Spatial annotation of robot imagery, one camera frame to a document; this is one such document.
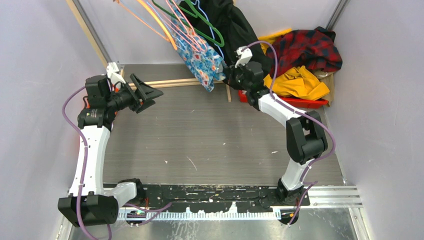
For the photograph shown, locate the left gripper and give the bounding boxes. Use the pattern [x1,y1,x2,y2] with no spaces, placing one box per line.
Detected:
[105,74,163,114]

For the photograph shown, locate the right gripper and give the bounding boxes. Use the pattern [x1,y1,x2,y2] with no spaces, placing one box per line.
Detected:
[223,59,251,92]

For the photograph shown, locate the blue patterned garment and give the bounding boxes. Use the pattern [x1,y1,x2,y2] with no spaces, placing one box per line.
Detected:
[170,6,227,93]

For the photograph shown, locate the black pleated skirt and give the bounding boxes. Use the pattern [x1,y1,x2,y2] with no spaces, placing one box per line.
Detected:
[175,0,274,90]

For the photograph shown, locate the blue hanger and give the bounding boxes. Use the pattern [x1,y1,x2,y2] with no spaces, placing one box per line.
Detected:
[119,0,186,51]
[165,0,226,74]

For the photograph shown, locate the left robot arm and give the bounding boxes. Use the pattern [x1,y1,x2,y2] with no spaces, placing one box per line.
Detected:
[57,74,164,228]

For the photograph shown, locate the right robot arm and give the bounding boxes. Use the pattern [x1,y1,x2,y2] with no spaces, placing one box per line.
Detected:
[222,61,328,206]

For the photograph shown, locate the green hanger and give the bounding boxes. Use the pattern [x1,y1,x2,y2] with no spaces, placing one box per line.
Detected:
[151,0,225,48]

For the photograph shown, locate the orange hanger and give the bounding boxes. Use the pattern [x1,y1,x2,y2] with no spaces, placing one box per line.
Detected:
[113,0,178,51]

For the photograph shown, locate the red plastic bin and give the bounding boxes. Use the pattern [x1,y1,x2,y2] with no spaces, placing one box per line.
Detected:
[238,89,329,110]

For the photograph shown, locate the yellow garment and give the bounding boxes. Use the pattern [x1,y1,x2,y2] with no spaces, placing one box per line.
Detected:
[259,29,330,101]

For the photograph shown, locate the red plaid shirt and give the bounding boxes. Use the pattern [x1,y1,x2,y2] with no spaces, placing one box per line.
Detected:
[266,26,343,77]

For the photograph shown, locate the tan garment in bin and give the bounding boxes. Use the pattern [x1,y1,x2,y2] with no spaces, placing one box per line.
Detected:
[313,70,335,107]

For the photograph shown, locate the wooden clothes rack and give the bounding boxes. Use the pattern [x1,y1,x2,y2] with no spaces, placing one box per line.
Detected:
[64,0,241,104]

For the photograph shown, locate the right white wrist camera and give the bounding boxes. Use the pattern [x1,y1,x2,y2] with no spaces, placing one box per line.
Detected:
[234,46,253,68]

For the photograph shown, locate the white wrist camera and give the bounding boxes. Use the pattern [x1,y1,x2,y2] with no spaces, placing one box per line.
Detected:
[106,62,126,86]
[234,46,253,68]

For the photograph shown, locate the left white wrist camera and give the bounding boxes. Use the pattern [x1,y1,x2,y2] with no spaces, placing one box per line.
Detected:
[106,62,126,86]

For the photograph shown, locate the aluminium frame post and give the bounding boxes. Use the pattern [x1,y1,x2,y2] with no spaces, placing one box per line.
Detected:
[66,0,112,68]

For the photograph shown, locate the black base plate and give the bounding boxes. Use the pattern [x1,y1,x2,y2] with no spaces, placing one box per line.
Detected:
[127,184,310,214]

